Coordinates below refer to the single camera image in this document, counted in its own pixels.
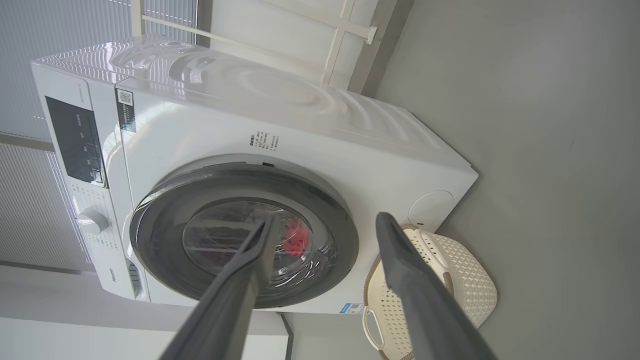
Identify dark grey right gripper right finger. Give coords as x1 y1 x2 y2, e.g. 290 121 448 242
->
375 212 498 360

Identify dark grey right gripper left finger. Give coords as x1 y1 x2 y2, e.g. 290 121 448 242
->
159 214 282 360

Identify red and white garment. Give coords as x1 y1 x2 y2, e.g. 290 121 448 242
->
282 217 313 258

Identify round glass washing machine door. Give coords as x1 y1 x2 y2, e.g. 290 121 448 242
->
129 161 360 309

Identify cream perforated laundry basket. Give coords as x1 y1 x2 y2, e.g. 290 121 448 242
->
362 225 498 360

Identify white front-load washing machine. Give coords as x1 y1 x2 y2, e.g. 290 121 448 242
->
31 34 479 315

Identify white metal railing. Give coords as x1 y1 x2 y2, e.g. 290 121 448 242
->
131 0 378 86

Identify grey metal post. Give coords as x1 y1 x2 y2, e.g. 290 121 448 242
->
347 0 416 98

